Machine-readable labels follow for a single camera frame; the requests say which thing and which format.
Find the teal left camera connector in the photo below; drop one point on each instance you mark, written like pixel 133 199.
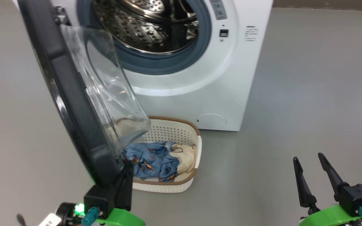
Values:
pixel 90 216

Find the stainless steel washing machine drum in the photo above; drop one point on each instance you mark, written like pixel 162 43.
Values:
pixel 143 28

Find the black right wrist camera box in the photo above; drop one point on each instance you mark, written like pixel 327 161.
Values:
pixel 357 196

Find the round white filter cover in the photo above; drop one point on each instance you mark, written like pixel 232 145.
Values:
pixel 212 121

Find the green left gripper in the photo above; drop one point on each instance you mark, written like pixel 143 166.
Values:
pixel 121 218

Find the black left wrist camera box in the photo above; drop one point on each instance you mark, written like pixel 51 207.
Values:
pixel 101 199

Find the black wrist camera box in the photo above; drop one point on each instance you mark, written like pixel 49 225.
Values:
pixel 357 196
pixel 101 199

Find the blue patterned garment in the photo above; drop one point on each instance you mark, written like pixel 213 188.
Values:
pixel 156 157

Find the white front-load washing machine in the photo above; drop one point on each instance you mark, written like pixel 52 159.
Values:
pixel 218 94

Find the cream basket with brown rim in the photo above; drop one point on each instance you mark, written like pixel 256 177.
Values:
pixel 174 131

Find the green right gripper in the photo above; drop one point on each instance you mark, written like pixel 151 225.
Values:
pixel 331 216

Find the black round glass washer door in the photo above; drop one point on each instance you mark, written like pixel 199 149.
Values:
pixel 71 103

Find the cream garment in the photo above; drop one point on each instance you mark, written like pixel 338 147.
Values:
pixel 187 157

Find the grey warning sticker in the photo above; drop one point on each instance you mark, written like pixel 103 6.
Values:
pixel 218 9

